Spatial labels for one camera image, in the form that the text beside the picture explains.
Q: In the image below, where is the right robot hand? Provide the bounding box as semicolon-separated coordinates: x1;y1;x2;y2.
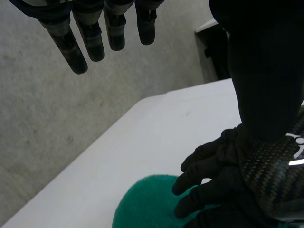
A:
172;104;304;228

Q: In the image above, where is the teal towel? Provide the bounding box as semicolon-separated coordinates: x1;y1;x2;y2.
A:
113;174;304;228

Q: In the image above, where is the grey cabinet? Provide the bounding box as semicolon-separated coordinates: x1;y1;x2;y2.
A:
194;18;232;84

